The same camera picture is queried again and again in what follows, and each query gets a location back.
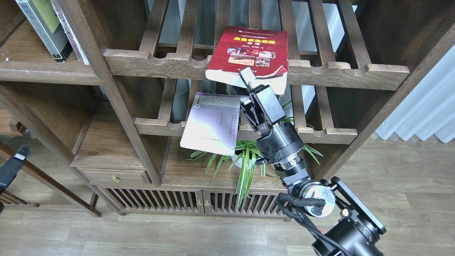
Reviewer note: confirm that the white pleated curtain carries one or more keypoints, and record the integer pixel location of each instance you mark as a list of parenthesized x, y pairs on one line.
[(429, 109)]

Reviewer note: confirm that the wooden furniture frame left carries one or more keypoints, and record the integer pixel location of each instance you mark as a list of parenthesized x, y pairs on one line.
[(76, 203)]

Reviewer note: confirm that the dark wooden bookshelf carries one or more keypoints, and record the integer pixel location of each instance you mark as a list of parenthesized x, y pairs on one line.
[(351, 62)]

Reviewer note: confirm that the white plant pot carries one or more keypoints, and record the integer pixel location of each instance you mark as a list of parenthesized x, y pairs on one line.
[(239, 162)]

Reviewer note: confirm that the white upright book spine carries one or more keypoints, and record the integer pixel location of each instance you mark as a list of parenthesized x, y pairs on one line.
[(79, 53)]

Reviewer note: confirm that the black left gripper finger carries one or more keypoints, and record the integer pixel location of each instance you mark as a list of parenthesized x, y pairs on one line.
[(11, 167)]

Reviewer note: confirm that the white lavender paperback book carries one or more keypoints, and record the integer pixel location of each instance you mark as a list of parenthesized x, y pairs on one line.
[(212, 124)]

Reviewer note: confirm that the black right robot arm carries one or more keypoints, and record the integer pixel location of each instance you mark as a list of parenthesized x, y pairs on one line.
[(340, 223)]

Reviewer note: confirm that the green grey black-edged book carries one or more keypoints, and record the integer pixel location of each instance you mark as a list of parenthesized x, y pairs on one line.
[(41, 15)]

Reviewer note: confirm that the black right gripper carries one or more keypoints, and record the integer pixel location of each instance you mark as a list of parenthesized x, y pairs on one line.
[(279, 143)]

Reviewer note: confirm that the red paperback book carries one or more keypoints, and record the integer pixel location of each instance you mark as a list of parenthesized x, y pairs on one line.
[(264, 51)]

